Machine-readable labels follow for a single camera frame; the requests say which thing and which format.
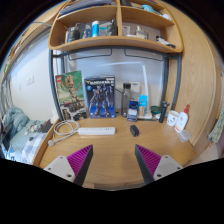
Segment clear bottle with dark cap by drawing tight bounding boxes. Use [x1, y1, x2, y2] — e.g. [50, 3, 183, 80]
[121, 82, 132, 118]

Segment white power strip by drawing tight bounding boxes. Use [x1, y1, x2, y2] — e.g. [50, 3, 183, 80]
[77, 126, 117, 136]

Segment green patterned curtain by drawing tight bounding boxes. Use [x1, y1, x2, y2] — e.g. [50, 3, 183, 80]
[208, 106, 224, 144]

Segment white mug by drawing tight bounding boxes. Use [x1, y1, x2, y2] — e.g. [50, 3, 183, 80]
[166, 110, 180, 127]

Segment white pump bottle red top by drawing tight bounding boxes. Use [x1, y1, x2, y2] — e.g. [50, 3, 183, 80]
[174, 104, 191, 134]

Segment teal bedding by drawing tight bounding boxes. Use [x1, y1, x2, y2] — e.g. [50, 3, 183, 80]
[0, 105, 53, 164]

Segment white desk lamp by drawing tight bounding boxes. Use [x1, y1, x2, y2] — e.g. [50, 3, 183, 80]
[96, 60, 154, 120]

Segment white coiled cable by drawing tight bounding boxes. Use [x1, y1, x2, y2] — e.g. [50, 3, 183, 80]
[47, 119, 81, 148]

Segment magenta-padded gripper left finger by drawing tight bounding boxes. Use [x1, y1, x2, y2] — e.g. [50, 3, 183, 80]
[43, 144, 94, 187]

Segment dark metal desk frame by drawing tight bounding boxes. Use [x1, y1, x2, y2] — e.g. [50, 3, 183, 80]
[49, 46, 183, 121]

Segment white wall socket panel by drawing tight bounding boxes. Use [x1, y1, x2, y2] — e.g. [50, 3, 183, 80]
[129, 81, 141, 94]

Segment blue robot model kit box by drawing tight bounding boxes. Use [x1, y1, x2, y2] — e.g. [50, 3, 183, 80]
[83, 75, 116, 119]

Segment black charger block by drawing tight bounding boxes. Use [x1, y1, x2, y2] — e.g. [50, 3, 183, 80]
[129, 124, 140, 138]

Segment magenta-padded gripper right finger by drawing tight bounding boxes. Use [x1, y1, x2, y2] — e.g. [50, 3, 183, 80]
[134, 144, 184, 186]

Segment black electric shaver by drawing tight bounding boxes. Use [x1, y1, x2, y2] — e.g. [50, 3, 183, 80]
[158, 100, 171, 124]

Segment green tree figure toy box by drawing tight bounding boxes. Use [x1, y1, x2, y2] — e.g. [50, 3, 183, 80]
[54, 70, 88, 122]

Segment light blue card pack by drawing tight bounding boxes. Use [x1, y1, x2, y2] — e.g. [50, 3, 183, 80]
[138, 94, 148, 117]

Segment wooden shelf unit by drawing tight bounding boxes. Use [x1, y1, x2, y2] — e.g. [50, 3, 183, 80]
[47, 0, 184, 54]

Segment clear plastic container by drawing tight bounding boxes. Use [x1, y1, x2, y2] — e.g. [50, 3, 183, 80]
[178, 129, 192, 143]

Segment small blue box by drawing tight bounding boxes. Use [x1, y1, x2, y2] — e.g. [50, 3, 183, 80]
[126, 100, 139, 122]

